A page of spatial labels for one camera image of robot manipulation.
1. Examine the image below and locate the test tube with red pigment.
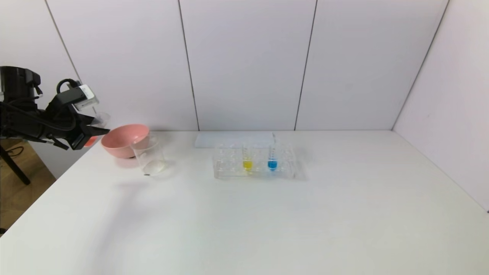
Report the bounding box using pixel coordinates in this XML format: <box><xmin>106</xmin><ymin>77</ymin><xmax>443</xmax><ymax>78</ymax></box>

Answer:
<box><xmin>84</xmin><ymin>112</ymin><xmax>112</xmax><ymax>148</ymax></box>

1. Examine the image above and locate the test tube with yellow pigment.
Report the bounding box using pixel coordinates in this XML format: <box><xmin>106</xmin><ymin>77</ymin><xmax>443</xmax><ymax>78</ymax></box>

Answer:
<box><xmin>241</xmin><ymin>138</ymin><xmax>254</xmax><ymax>173</ymax></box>

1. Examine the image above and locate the test tube with blue pigment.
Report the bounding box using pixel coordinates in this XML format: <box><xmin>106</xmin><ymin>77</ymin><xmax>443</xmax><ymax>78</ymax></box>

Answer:
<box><xmin>267</xmin><ymin>133</ymin><xmax>278</xmax><ymax>172</ymax></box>

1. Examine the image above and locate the clear acrylic test tube rack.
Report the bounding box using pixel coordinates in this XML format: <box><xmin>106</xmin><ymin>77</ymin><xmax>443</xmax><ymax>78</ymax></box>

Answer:
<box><xmin>213</xmin><ymin>140</ymin><xmax>295</xmax><ymax>179</ymax></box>

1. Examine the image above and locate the clear glass beaker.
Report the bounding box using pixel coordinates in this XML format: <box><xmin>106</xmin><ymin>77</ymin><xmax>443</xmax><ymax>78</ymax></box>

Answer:
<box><xmin>131</xmin><ymin>134</ymin><xmax>168</xmax><ymax>176</ymax></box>

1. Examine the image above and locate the flat white sheet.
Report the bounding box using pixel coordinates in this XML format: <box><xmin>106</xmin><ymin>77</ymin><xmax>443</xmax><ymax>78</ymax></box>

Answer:
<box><xmin>195</xmin><ymin>132</ymin><xmax>275</xmax><ymax>149</ymax></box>

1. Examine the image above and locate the pink plastic bowl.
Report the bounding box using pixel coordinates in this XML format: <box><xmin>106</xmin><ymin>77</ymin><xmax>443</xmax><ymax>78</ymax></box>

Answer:
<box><xmin>101</xmin><ymin>124</ymin><xmax>150</xmax><ymax>159</ymax></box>

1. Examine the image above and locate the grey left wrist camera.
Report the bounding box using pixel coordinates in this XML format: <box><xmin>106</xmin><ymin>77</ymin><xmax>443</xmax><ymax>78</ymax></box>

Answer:
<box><xmin>57</xmin><ymin>84</ymin><xmax>99</xmax><ymax>112</ymax></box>

